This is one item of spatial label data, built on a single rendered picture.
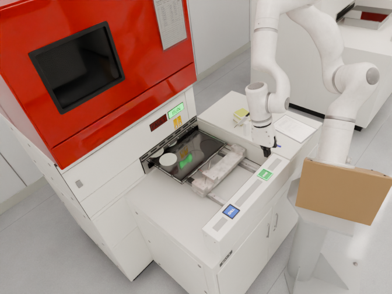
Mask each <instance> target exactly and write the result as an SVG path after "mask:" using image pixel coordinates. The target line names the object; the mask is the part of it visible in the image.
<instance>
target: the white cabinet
mask: <svg viewBox="0 0 392 294"><path fill-rule="evenodd" d="M303 161H304V160H303ZM302 167H303V162H302V163H301V164H300V165H299V166H298V167H297V169H296V170H295V171H294V172H293V173H292V174H291V175H290V177H289V178H288V180H287V181H286V183H285V184H284V185H283V186H282V187H281V189H280V190H279V191H278V192H277V193H276V194H275V195H274V197H273V198H272V199H271V200H270V202H269V203H268V204H267V205H266V206H265V208H264V209H263V210H262V211H261V212H260V213H259V215H258V216H257V217H256V218H255V219H254V220H253V222H252V223H251V224H250V226H249V227H248V228H247V229H246V230H245V231H244V232H243V234H242V235H241V236H240V237H239V238H238V240H237V241H236V242H235V243H234V245H233V246H232V247H231V248H230V249H229V250H228V252H227V253H226V254H225V255H224V256H223V257H222V259H221V260H220V261H219V262H218V263H217V264H216V266H215V267H214V268H213V269H210V268H209V267H208V266H207V265H206V264H204V263H203V262H202V261H201V260H200V259H199V258H197V257H196V256H195V255H194V254H193V253H192V252H190V251H189V250H188V249H186V248H185V247H184V246H183V245H182V244H180V243H179V242H178V241H177V240H176V239H175V238H173V237H172V236H171V235H169V234H168V233H167V232H166V231H165V230H163V229H162V228H161V227H160V226H159V225H158V224H156V223H155V222H154V221H153V220H152V219H151V218H149V217H148V216H147V215H145V214H144V213H143V212H142V211H141V210H139V209H138V208H137V207H136V206H135V205H134V204H132V203H131V202H130V201H129V200H127V199H126V198H125V200H126V202H127V204H128V206H129V208H130V210H131V212H132V215H133V217H134V219H135V221H136V224H137V225H138V227H139V229H140V232H141V234H142V236H143V238H144V241H145V243H146V245H147V247H148V249H149V251H150V253H151V255H152V258H153V260H154V261H155V262H156V263H157V264H159V265H160V266H161V267H162V268H163V269H164V270H165V271H166V272H167V273H168V274H169V275H170V276H171V277H172V278H173V279H174V280H175V281H176V282H177V283H178V284H180V285H181V286H182V287H183V288H184V289H185V290H186V291H187V292H188V293H189V294H245V293H246V291H247V290H248V288H249V287H250V286H251V284H252V283H253V282H254V280H255V279H256V278H257V276H258V275H259V273H260V272H261V271H262V269H263V268H264V267H265V265H266V264H267V262H268V261H269V260H270V258H271V257H272V256H273V254H274V253H275V252H276V250H277V249H278V247H279V246H280V245H281V243H282V242H283V241H284V239H285V238H286V236H287V235H288V234H289V232H290V231H291V230H292V228H293V227H294V226H295V224H296V223H297V221H298V216H299V215H298V214H297V213H296V211H295V210H294V208H293V206H292V205H291V203H290V202H289V200H288V199H287V194H288V191H289V187H290V184H291V181H292V180H295V179H298V178H300V177H301V172H302Z"/></svg>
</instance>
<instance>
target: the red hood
mask: <svg viewBox="0 0 392 294"><path fill-rule="evenodd" d="M196 81H197V76H196V71H195V62H194V53H193V45H192V39H191V31H190V23H189V17H188V9H187V0H0V113H1V114H2V115H3V116H4V117H5V118H6V119H7V120H8V121H9V122H10V123H11V124H13V125H14V126H15V127H16V128H17V129H18V130H19V131H20V132H21V133H22V134H23V135H24V136H25V137H26V138H27V139H29V140H30V141H31V142H32V143H33V144H34V145H35V146H36V147H37V148H39V150H41V151H42V152H43V153H44V154H45V155H46V156H47V157H48V158H49V159H50V160H51V161H52V162H53V163H55V164H56V165H57V166H58V167H59V168H60V169H61V170H64V169H65V168H66V167H68V166H70V165H71V164H73V163H74V162H76V161H77V160H79V159H80V158H82V157H83V156H85V155H86V154H88V153H89V152H91V151H92V150H94V149H95V148H97V147H98V146H100V145H101V144H103V143H104V142H106V141H107V140H109V139H110V138H112V137H113V136H115V135H116V134H118V133H119V132H121V131H122V130H124V129H125V128H127V127H128V126H130V125H131V124H133V123H134V122H136V121H137V120H139V119H140V118H142V117H143V116H145V115H146V114H148V113H149V112H151V111H152V110H154V109H155V108H157V107H158V106H160V105H161V104H163V103H164V102H166V101H167V100H169V99H171V98H172V97H173V96H175V95H176V94H178V93H180V92H181V91H182V90H184V89H185V88H187V87H189V86H190V85H192V84H193V83H194V82H196Z"/></svg>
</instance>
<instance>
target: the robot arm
mask: <svg viewBox="0 0 392 294"><path fill-rule="evenodd" d="M320 1H322V0H258V1H257V5H256V10H255V22H254V34H253V48H252V55H251V66H252V67H253V69H255V70H256V71H260V72H265V73H267V74H270V75H271V76H272V77H273V78H274V79H275V81H276V93H271V92H269V91H268V85H267V84H266V83H265V82H254V83H251V84H249V85H248V86H247V87H246V88H245V91H246V97H247V103H248V109H249V112H250V119H251V137H252V141H253V143H255V144H258V145H260V146H261V149H262V150H263V154H264V157H266V158H267V157H269V155H271V148H276V147H277V133H276V130H275V127H274V124H273V122H272V113H277V114H281V113H285V112H286V111H287V109H288V107H289V99H290V91H291V86H290V81H289V79H288V76H287V75H286V73H285V72H284V71H283V70H282V69H281V68H280V66H279V65H278V64H277V63H276V61H275V53H276V47H277V38H278V27H279V17H280V15H281V14H283V13H286V14H287V16H288V17H289V18H290V19H291V20H292V21H294V22H295V23H297V24H298V25H300V26H302V27H303V28H304V29H305V30H306V31H307V32H308V33H309V34H310V36H311V38H312V40H313V41H314V43H315V45H316V47H317V49H318V52H319V54H320V58H321V67H322V77H323V83H324V86H325V88H326V89H327V90H328V91H329V92H331V93H333V94H338V95H339V94H342V95H340V97H339V98H338V99H337V100H335V101H334V102H333V103H331V104H330V105H329V106H328V108H327V111H326V113H325V118H324V123H323V128H322V131H321V136H320V141H319V145H318V150H317V155H316V157H307V159H309V160H312V161H315V162H320V163H325V164H328V165H334V166H339V167H346V168H350V169H354V168H355V166H353V165H350V164H346V163H351V162H352V157H348V152H349V148H350V144H351V140H352V135H353V132H354V127H355V122H356V118H357V114H358V111H359V109H360V108H361V107H362V105H363V104H364V103H365V102H366V101H367V100H368V98H369V97H370V96H371V95H372V94H373V93H374V92H375V90H376V89H377V87H378V85H379V81H380V72H379V69H378V68H377V66H375V65H374V64H372V63H369V62H359V63H355V64H349V65H344V63H343V61H342V52H343V50H344V39H343V36H342V34H341V31H340V29H339V27H338V25H337V23H336V21H335V20H334V19H333V18H332V17H331V16H330V15H328V14H326V13H324V12H322V11H320V10H318V9H317V8H316V7H314V4H316V3H318V2H320Z"/></svg>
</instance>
